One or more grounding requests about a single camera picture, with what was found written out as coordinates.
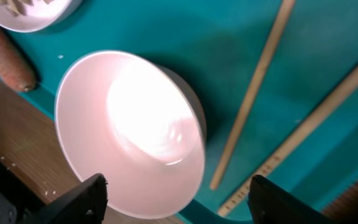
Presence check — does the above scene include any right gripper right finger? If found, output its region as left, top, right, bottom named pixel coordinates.
left=248, top=175, right=332, bottom=224

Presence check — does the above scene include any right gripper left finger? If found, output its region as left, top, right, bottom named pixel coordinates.
left=21, top=174, right=108, bottom=224

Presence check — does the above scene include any pink bowl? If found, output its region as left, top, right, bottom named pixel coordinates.
left=54, top=50, right=207, bottom=219

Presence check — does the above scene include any orange carrot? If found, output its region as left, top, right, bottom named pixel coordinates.
left=0, top=28, right=37, bottom=92

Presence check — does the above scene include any teal serving tray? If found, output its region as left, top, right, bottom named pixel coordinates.
left=9, top=0, right=358, bottom=223

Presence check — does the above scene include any right wooden chopstick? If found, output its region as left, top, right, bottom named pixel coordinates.
left=216, top=45, right=358, bottom=218

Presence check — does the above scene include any wooden chopstick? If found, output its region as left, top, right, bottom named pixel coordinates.
left=216, top=45, right=358, bottom=218
left=209, top=0, right=295, bottom=190

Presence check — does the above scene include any white round plate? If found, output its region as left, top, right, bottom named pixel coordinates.
left=0, top=0, right=82, bottom=33

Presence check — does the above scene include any left wooden chopstick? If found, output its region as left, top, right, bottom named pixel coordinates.
left=209, top=0, right=295, bottom=190

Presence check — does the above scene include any pile of peanuts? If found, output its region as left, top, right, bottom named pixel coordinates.
left=0, top=0, right=60, bottom=17

